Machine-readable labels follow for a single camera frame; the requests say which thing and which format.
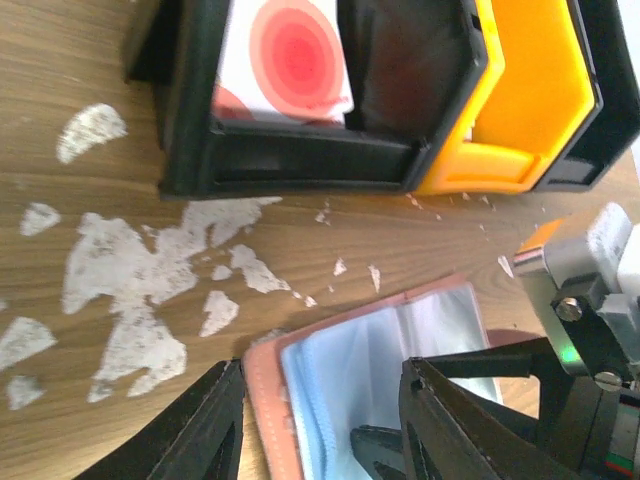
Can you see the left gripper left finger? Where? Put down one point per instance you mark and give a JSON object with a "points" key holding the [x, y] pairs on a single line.
{"points": [[198, 436]]}

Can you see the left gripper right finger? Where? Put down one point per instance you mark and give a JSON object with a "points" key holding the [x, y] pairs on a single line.
{"points": [[446, 435]]}

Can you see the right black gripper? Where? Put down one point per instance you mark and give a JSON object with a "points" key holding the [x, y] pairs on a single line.
{"points": [[588, 368]]}

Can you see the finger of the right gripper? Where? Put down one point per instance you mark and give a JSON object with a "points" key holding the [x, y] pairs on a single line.
{"points": [[379, 451]]}

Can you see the pink card holder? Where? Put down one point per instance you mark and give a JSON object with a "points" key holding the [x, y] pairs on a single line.
{"points": [[309, 388]]}

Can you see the red white credit card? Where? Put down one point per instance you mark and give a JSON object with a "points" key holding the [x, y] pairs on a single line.
{"points": [[283, 61]]}

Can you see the orange middle card bin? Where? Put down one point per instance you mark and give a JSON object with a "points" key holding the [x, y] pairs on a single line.
{"points": [[532, 97]]}

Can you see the black right card bin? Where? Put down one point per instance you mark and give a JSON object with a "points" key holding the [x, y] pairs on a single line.
{"points": [[613, 123]]}

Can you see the black card bin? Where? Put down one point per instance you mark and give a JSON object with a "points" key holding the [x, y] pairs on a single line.
{"points": [[412, 66], [613, 123]]}

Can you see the black left card bin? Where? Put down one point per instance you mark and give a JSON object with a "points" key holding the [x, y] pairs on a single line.
{"points": [[412, 66]]}

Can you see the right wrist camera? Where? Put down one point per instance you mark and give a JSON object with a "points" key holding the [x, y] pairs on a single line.
{"points": [[582, 243]]}

